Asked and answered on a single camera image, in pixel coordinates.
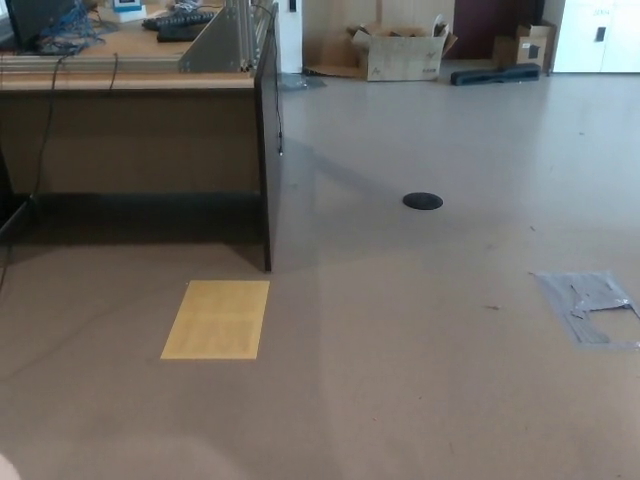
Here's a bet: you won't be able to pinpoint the blue cable bundle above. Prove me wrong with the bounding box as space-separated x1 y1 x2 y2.
37 0 121 54

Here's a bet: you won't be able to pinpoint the wooden desk with dark sides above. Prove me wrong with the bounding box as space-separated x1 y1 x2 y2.
0 0 286 274

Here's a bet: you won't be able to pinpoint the grey torn floor tape patch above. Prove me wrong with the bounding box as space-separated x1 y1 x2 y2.
529 270 640 351

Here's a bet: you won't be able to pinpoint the white cabinet doors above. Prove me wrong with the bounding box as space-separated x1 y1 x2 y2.
552 0 640 74

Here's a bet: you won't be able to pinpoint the yellow rectangular floor sheet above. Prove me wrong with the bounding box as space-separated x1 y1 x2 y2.
159 280 271 361

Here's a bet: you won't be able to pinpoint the thin black cable with plug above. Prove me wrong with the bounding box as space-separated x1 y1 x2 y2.
254 2 286 157

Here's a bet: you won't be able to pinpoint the large open cardboard box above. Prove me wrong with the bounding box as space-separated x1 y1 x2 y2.
345 13 459 82

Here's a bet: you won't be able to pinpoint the long black hanging cable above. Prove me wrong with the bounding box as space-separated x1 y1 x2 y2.
0 54 66 291

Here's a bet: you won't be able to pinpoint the white and blue box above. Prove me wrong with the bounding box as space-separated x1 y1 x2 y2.
112 0 147 22

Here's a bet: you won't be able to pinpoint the black keyboard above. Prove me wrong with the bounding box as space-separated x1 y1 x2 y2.
156 22 211 44
142 12 217 31

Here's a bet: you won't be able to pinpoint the plain brown cardboard box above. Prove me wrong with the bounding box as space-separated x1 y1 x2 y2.
493 35 520 69

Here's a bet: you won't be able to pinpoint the long black foam block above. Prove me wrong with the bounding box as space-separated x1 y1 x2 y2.
449 62 542 87

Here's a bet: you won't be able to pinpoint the black round floor cover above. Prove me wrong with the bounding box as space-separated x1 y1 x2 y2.
402 191 444 211

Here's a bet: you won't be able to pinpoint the dark red door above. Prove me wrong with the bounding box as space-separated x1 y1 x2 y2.
452 0 546 60

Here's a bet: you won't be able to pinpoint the black monitor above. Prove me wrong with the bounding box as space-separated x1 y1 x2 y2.
7 0 76 51

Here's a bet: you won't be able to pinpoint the small cardboard box with label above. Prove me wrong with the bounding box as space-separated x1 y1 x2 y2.
514 20 558 76

